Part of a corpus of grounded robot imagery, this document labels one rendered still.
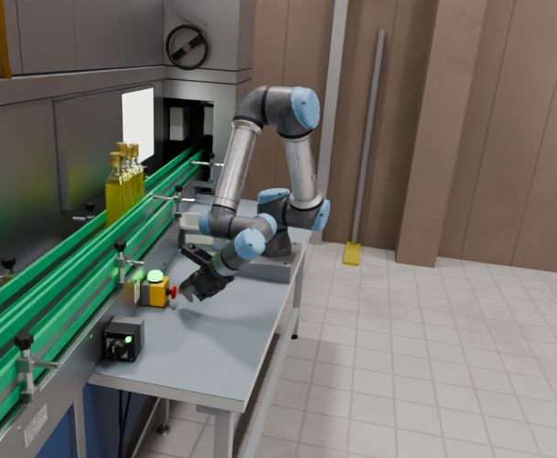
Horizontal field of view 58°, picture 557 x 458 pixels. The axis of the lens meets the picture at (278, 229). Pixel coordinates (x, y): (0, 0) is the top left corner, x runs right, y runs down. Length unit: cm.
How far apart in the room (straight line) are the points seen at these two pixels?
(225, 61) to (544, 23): 243
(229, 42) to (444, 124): 182
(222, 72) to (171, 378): 176
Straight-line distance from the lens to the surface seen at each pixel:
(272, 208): 177
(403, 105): 409
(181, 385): 126
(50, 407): 114
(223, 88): 267
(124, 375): 130
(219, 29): 267
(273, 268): 174
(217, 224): 144
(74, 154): 173
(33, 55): 158
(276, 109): 150
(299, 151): 157
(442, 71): 382
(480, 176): 425
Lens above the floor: 151
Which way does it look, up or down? 19 degrees down
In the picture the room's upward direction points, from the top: 5 degrees clockwise
